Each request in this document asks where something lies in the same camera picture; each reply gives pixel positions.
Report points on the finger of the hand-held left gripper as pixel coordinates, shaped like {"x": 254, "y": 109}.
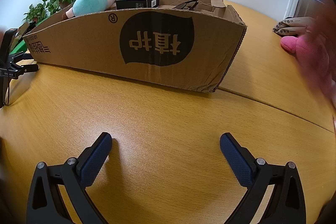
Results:
{"x": 21, "y": 56}
{"x": 27, "y": 69}

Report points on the teal and pink plush toy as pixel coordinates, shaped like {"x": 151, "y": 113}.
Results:
{"x": 89, "y": 2}

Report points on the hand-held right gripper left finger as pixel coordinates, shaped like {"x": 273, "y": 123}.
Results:
{"x": 94, "y": 158}

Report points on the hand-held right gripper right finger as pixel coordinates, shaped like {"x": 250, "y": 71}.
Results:
{"x": 236, "y": 158}

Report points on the beige printed cloth bag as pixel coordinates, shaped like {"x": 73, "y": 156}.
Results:
{"x": 294, "y": 26}

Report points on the black sunglasses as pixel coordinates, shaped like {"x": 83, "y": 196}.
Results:
{"x": 187, "y": 3}

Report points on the printed cardboard box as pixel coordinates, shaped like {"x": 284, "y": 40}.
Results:
{"x": 92, "y": 43}

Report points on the small green potted plant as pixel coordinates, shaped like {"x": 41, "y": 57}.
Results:
{"x": 35, "y": 12}

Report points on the small black box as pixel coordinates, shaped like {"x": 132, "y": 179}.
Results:
{"x": 136, "y": 1}

